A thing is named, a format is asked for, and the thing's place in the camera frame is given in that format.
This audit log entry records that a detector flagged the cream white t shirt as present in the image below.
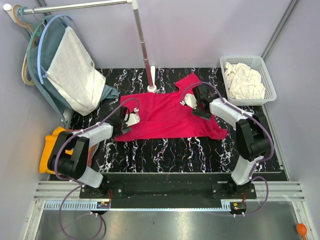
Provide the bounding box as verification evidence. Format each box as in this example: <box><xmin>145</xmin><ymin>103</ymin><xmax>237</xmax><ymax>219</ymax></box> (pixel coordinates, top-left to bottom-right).
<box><xmin>224</xmin><ymin>62</ymin><xmax>266</xmax><ymax>100</ymax></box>

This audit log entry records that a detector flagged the light blue hanger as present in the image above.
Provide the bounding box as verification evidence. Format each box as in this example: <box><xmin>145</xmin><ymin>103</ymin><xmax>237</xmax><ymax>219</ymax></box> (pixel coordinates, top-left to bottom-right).
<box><xmin>36</xmin><ymin>14</ymin><xmax>73</xmax><ymax>85</ymax></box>

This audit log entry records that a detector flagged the white hanging towel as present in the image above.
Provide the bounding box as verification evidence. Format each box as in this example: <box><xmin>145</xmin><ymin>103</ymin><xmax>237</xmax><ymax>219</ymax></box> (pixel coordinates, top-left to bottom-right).
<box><xmin>47</xmin><ymin>26</ymin><xmax>106</xmax><ymax>116</ymax></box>

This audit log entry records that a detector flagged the orange ball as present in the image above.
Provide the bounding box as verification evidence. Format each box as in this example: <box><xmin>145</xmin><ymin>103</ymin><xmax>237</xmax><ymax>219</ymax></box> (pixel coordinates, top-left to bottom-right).
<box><xmin>296</xmin><ymin>223</ymin><xmax>308</xmax><ymax>240</ymax></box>

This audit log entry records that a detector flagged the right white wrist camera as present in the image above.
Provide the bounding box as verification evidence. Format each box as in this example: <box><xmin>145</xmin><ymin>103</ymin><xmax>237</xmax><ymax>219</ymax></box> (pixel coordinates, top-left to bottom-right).
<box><xmin>180</xmin><ymin>93</ymin><xmax>197</xmax><ymax>109</ymax></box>

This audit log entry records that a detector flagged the pink folded t shirt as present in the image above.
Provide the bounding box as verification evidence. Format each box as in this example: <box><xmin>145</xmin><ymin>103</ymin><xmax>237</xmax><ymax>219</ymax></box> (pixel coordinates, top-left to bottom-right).
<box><xmin>87</xmin><ymin>143</ymin><xmax>100</xmax><ymax>166</ymax></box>

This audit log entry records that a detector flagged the aluminium frame rail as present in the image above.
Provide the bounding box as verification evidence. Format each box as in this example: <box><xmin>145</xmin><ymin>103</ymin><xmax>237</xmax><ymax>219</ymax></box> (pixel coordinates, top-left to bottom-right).
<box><xmin>22</xmin><ymin>176</ymin><xmax>320</xmax><ymax>240</ymax></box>

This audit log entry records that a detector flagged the white plastic basket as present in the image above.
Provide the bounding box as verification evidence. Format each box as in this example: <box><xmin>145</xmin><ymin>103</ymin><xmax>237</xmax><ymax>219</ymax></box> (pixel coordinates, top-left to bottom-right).
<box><xmin>219</xmin><ymin>55</ymin><xmax>277</xmax><ymax>106</ymax></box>

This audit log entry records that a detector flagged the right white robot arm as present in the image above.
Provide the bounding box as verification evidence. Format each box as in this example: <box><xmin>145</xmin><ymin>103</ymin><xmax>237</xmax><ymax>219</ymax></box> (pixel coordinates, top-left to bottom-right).
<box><xmin>183</xmin><ymin>83</ymin><xmax>275</xmax><ymax>195</ymax></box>

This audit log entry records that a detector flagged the blue grey hanging shirt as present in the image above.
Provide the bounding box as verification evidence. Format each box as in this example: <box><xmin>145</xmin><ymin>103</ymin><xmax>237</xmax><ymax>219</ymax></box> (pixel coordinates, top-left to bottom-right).
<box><xmin>26</xmin><ymin>14</ymin><xmax>120</xmax><ymax>122</ymax></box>

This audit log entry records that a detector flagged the green hanger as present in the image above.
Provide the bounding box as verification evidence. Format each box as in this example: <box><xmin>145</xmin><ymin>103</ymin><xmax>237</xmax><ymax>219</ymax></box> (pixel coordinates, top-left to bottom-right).
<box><xmin>13</xmin><ymin>5</ymin><xmax>46</xmax><ymax>41</ymax></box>

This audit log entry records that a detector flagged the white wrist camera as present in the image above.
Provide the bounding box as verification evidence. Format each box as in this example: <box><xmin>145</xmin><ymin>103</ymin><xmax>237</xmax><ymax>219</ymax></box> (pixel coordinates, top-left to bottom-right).
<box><xmin>124</xmin><ymin>108</ymin><xmax>140</xmax><ymax>127</ymax></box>
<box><xmin>180</xmin><ymin>93</ymin><xmax>197</xmax><ymax>109</ymax></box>

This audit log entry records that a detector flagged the metal clothes rack stand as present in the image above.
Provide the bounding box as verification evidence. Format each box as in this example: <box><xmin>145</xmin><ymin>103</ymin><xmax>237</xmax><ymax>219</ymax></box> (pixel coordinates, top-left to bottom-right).
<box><xmin>2</xmin><ymin>0</ymin><xmax>158</xmax><ymax>95</ymax></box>

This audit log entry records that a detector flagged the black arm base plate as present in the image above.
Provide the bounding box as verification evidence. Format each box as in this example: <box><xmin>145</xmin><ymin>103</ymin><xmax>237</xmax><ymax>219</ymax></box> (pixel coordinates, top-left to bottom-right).
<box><xmin>79</xmin><ymin>173</ymin><xmax>257</xmax><ymax>210</ymax></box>

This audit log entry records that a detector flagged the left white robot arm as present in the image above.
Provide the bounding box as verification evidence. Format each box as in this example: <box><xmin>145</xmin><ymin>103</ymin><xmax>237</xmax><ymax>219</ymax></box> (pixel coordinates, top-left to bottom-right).
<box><xmin>46</xmin><ymin>106</ymin><xmax>140</xmax><ymax>189</ymax></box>

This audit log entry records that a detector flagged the wooden hanger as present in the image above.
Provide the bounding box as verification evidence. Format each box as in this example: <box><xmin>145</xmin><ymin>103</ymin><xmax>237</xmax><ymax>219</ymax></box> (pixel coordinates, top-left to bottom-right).
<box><xmin>11</xmin><ymin>4</ymin><xmax>35</xmax><ymax>87</ymax></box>

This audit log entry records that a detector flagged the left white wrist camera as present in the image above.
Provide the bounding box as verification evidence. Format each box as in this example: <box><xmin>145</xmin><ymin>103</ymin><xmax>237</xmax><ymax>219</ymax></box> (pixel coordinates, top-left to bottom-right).
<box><xmin>124</xmin><ymin>108</ymin><xmax>140</xmax><ymax>127</ymax></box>

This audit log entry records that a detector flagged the yellow folded t shirt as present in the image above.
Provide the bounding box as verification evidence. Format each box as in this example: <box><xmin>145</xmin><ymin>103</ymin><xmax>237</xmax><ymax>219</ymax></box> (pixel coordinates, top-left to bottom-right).
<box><xmin>39</xmin><ymin>126</ymin><xmax>66</xmax><ymax>175</ymax></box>

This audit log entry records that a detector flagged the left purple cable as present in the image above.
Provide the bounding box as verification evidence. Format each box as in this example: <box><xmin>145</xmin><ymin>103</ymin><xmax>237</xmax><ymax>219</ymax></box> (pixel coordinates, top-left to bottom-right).
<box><xmin>53</xmin><ymin>97</ymin><xmax>141</xmax><ymax>240</ymax></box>

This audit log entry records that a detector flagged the red t shirt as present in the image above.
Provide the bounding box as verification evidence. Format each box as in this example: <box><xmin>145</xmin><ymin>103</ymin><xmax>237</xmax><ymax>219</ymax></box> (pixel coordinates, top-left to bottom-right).
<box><xmin>115</xmin><ymin>73</ymin><xmax>228</xmax><ymax>142</ymax></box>

